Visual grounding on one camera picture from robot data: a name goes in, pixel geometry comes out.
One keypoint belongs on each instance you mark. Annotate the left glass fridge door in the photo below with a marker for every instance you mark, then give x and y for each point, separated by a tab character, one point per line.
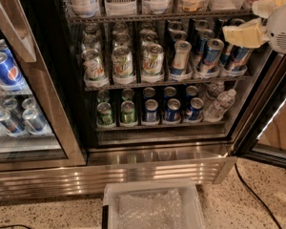
34	33

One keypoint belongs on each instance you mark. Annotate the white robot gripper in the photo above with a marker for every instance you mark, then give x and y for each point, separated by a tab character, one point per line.
282	28

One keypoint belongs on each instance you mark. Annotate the blue can behind glass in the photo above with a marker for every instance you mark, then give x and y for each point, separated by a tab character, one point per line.
10	122

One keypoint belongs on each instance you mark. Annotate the blue pepsi can right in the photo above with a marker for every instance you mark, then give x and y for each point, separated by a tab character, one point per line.
194	108

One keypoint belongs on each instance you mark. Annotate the silver can behind glass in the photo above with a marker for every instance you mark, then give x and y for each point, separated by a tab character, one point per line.
35	120

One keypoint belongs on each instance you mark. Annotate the white red bull can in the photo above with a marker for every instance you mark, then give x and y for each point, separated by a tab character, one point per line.
182	50

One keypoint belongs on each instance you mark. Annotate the open right fridge door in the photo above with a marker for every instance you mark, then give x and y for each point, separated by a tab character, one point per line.
251	146

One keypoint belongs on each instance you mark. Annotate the front left 7up can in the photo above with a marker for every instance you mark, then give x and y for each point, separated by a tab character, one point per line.
93	64

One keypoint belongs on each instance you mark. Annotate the front middle 7up can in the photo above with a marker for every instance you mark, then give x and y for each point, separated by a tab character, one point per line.
122	61

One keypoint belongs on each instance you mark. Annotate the green can front right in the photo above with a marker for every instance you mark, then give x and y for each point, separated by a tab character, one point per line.
127	112

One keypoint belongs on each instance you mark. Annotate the bubble wrap sheet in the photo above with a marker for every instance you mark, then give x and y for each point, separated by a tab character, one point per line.
159	210

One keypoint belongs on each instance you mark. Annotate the green can front left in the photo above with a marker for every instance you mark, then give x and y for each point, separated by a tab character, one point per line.
104	111

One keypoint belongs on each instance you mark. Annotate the blue pepsi can middle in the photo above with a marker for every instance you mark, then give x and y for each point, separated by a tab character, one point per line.
172	110

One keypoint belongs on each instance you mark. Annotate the empty white basket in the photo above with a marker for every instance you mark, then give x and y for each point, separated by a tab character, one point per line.
120	7

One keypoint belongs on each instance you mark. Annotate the blue pepsi can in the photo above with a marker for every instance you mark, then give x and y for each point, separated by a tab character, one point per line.
194	108
172	110
150	113

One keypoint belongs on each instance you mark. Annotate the clear plastic bin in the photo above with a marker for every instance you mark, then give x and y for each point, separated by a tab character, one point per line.
193	215

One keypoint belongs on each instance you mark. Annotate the front water bottle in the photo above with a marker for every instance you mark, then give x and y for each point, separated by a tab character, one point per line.
220	106

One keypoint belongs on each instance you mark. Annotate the large pepsi can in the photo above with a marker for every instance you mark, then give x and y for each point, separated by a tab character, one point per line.
9	72

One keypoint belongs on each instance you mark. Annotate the blue red bull can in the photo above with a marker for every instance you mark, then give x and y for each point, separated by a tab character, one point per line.
210	57

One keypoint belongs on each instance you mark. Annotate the green can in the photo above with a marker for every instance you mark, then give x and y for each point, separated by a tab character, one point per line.
104	111
127	112

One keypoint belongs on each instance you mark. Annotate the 7up can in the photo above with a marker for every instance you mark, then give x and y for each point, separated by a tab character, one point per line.
93	64
153	57
122	61

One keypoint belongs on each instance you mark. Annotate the stainless steel fridge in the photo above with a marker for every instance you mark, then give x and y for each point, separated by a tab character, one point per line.
149	151

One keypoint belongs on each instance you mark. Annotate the blue pepsi can left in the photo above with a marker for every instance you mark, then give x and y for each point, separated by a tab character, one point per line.
150	113

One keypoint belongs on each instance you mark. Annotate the right red bull can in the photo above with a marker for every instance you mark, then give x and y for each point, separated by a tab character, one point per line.
237	58

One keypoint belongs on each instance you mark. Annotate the front right 7up can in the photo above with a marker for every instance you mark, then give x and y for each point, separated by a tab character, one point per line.
153	57

